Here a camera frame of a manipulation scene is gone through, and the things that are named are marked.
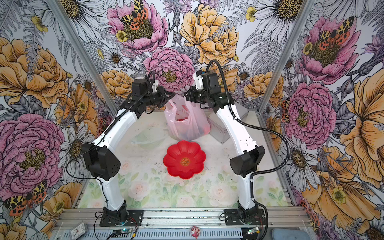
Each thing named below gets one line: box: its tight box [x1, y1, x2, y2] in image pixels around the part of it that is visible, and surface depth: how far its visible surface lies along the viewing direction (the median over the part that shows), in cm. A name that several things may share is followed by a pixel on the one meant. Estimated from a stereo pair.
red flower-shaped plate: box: [163, 140, 206, 179], surface depth 96 cm
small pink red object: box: [191, 225, 201, 239], surface depth 69 cm
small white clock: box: [69, 220, 89, 240], surface depth 71 cm
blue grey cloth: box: [271, 228, 311, 240], surface depth 69 cm
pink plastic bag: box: [164, 94, 211, 142], surface depth 90 cm
